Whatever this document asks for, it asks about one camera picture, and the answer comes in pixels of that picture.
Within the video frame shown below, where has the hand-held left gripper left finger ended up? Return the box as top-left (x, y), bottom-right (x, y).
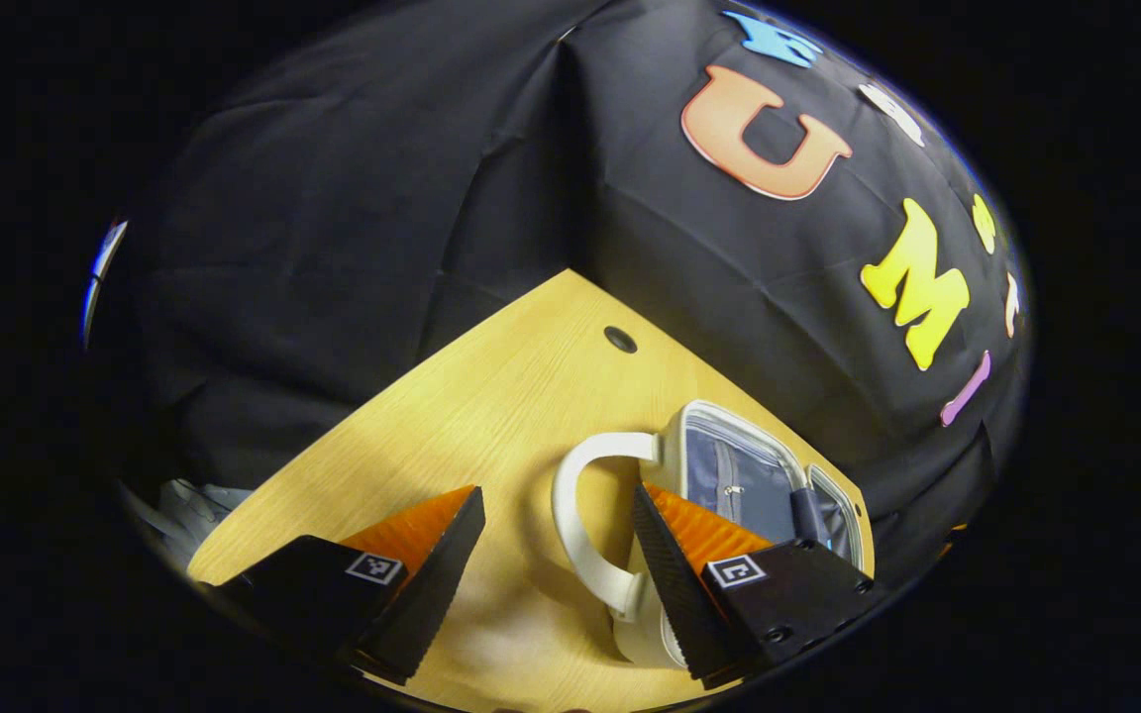
top-left (196, 485), bottom-right (487, 686)

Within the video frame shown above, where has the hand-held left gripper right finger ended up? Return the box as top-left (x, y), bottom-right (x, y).
top-left (632, 483), bottom-right (890, 690)

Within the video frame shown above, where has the white suitcase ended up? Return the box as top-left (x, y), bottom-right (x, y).
top-left (551, 399), bottom-right (875, 670)

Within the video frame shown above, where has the black backdrop cloth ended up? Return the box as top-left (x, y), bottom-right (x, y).
top-left (85, 0), bottom-right (1032, 585)

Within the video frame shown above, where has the bright blue white screen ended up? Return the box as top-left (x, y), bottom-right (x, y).
top-left (80, 220), bottom-right (128, 348)

